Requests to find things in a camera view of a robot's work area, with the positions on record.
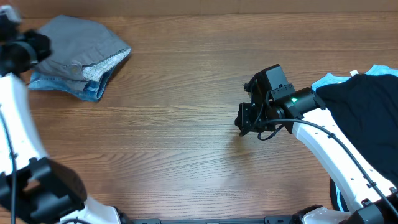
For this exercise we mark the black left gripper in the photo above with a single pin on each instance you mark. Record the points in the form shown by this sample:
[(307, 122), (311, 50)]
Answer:
[(41, 49)]

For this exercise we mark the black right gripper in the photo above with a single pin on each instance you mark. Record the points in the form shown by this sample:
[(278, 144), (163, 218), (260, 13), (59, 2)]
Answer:
[(245, 122)]

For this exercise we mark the grey cotton shorts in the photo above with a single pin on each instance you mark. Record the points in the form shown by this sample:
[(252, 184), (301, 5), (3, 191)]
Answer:
[(82, 51)]

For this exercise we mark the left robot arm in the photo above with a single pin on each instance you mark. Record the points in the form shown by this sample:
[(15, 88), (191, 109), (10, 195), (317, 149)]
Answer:
[(35, 188)]

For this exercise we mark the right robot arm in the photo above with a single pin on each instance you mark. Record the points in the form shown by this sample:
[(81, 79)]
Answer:
[(275, 104)]

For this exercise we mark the folded blue denim shorts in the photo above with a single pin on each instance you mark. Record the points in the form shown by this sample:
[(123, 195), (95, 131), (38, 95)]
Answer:
[(88, 91)]

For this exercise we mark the black t-shirt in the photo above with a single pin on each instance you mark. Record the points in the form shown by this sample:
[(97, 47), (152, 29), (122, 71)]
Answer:
[(363, 118)]

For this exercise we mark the light blue t-shirt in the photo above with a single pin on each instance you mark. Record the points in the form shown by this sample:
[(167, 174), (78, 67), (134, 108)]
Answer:
[(329, 81)]

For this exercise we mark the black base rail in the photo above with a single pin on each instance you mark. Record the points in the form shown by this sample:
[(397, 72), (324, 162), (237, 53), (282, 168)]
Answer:
[(283, 219)]

